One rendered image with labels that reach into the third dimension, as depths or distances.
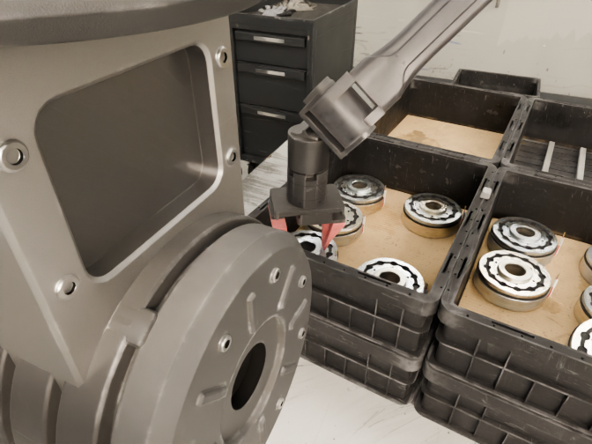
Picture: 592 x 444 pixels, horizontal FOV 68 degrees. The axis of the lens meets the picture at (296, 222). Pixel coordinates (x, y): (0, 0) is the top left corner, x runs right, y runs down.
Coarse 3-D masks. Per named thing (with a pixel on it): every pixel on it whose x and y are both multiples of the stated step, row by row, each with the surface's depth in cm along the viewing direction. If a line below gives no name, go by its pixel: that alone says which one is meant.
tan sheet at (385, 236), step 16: (400, 192) 91; (384, 208) 86; (400, 208) 86; (368, 224) 82; (384, 224) 82; (400, 224) 82; (368, 240) 78; (384, 240) 78; (400, 240) 78; (416, 240) 78; (432, 240) 78; (448, 240) 78; (352, 256) 74; (368, 256) 74; (384, 256) 74; (400, 256) 74; (416, 256) 74; (432, 256) 74; (432, 272) 71
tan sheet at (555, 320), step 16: (576, 240) 78; (480, 256) 74; (560, 256) 74; (576, 256) 74; (560, 272) 71; (576, 272) 71; (560, 288) 68; (576, 288) 68; (464, 304) 65; (480, 304) 65; (544, 304) 65; (560, 304) 65; (512, 320) 63; (528, 320) 63; (544, 320) 63; (560, 320) 63; (576, 320) 63; (544, 336) 61; (560, 336) 61
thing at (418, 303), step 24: (408, 144) 86; (480, 192) 72; (456, 240) 62; (312, 264) 59; (336, 264) 58; (360, 288) 56; (384, 288) 54; (408, 288) 54; (432, 288) 54; (432, 312) 53
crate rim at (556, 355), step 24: (504, 168) 78; (480, 216) 66; (456, 264) 58; (456, 288) 54; (456, 312) 51; (480, 336) 50; (504, 336) 49; (528, 336) 48; (552, 360) 47; (576, 360) 46
